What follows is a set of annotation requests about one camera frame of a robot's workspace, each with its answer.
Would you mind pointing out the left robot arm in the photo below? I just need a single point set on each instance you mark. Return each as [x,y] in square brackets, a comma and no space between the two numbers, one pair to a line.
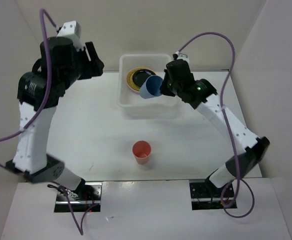
[38,93]

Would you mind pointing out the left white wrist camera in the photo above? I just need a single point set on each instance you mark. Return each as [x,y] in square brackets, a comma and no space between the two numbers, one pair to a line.
[72,31]

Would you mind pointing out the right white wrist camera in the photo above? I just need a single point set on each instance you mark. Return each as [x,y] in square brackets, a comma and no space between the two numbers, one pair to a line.
[181,56]

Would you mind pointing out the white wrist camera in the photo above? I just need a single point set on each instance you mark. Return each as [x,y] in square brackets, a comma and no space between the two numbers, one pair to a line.
[72,31]
[181,56]

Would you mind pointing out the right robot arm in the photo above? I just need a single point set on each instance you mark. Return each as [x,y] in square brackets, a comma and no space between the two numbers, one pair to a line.
[203,97]

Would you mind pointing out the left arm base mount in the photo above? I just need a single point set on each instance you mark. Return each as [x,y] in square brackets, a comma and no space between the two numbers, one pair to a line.
[90,201]

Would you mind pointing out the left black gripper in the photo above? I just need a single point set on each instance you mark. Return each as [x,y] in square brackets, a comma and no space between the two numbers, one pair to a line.
[98,65]

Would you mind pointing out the pink plastic cup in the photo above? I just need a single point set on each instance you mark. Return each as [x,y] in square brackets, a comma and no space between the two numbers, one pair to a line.
[141,151]

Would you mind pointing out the blue plastic cup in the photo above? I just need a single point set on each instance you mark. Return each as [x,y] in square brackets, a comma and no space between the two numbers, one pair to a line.
[151,87]

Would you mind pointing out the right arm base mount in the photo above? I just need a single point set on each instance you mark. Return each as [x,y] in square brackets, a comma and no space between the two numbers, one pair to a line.
[202,199]

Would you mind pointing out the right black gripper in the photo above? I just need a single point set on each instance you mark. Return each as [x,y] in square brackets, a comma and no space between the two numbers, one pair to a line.
[166,76]

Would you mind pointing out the black plate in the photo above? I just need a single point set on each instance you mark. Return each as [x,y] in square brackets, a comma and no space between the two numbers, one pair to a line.
[141,75]

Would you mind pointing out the orange plastic plate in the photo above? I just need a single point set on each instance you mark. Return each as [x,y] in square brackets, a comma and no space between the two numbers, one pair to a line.
[134,89]

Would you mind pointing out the white plastic bin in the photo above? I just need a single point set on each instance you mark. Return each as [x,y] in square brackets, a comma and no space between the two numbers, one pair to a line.
[134,106]

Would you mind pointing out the yellow woven pattern plate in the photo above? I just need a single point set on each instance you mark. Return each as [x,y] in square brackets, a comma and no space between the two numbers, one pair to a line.
[129,76]

